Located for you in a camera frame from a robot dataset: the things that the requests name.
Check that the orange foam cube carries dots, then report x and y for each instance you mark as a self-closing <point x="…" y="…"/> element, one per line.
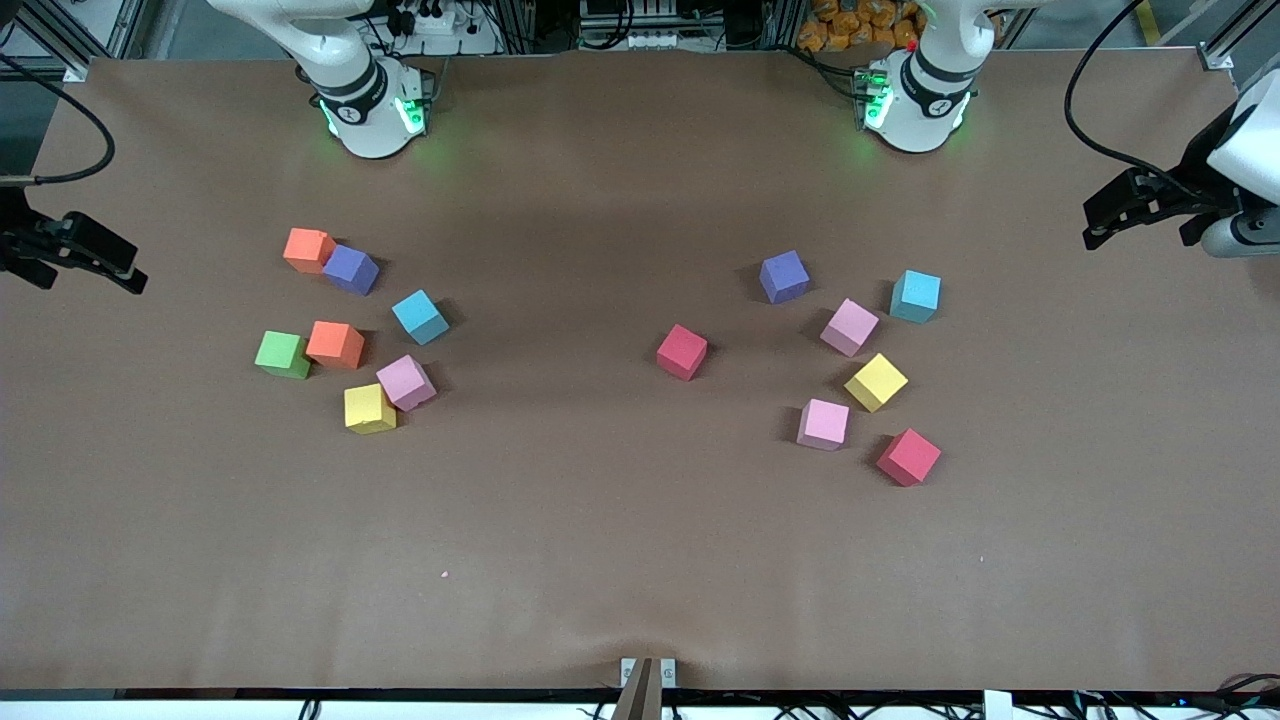
<point x="307" y="248"/>
<point x="336" y="343"/>

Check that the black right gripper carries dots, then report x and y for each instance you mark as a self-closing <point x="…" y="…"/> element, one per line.
<point x="18" y="243"/>

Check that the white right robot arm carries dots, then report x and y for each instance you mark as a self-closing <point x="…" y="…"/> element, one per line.
<point x="370" y="120"/>

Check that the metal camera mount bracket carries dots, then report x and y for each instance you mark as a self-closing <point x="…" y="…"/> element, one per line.
<point x="648" y="690"/>

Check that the deep pink foam cube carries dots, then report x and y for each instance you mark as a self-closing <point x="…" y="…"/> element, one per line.
<point x="909" y="456"/>
<point x="682" y="350"/>

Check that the green foam cube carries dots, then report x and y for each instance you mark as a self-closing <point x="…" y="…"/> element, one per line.
<point x="281" y="352"/>

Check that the pale pink foam cube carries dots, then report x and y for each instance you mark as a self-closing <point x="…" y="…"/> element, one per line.
<point x="824" y="423"/>
<point x="851" y="325"/>
<point x="407" y="381"/>

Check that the white power strip with plugs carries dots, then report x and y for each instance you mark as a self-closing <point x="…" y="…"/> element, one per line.
<point x="440" y="22"/>

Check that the aluminium frame profile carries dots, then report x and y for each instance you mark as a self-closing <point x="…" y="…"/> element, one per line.
<point x="78" y="70"/>
<point x="1215" y="58"/>

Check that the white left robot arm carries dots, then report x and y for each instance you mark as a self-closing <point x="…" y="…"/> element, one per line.
<point x="925" y="110"/>

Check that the table cover sheet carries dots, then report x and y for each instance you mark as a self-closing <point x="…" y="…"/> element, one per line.
<point x="600" y="520"/>

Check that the purple foam cube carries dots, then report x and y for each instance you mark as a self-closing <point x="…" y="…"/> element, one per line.
<point x="784" y="275"/>
<point x="352" y="268"/>

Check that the cyan foam cube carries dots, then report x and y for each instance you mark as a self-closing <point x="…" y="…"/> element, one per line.
<point x="420" y="315"/>
<point x="916" y="294"/>

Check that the yellow foam cube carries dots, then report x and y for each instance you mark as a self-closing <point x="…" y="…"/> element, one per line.
<point x="877" y="380"/>
<point x="368" y="407"/>

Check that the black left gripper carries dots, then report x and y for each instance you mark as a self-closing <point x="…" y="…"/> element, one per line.
<point x="1195" y="170"/>

